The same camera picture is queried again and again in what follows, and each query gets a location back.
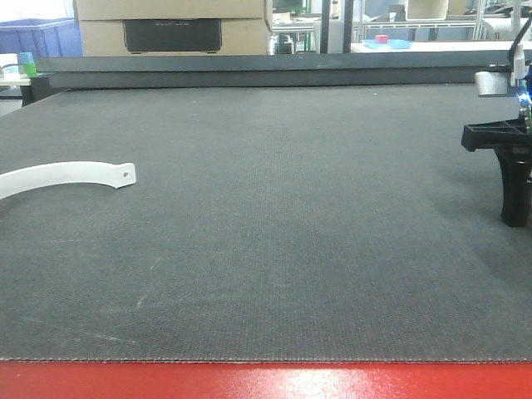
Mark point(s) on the white curved PVC pipe piece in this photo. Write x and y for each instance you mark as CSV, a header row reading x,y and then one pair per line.
x,y
64,173

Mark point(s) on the pink cube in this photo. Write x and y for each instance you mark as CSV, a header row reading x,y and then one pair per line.
x,y
381,39

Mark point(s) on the blue tray under cube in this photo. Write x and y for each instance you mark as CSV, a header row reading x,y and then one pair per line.
x,y
389,45

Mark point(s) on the large cardboard box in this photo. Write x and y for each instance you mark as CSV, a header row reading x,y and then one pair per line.
x,y
128,28

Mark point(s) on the green and blue cup stack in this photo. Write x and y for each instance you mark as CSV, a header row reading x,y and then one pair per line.
x,y
26,64

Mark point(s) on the blue plastic crate on table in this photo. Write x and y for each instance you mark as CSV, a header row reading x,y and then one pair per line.
x,y
58,37

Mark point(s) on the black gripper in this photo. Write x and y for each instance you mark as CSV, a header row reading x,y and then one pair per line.
x,y
512,145

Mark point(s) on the silver camera cylinder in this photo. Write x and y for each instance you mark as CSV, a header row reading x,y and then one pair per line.
x,y
492,83

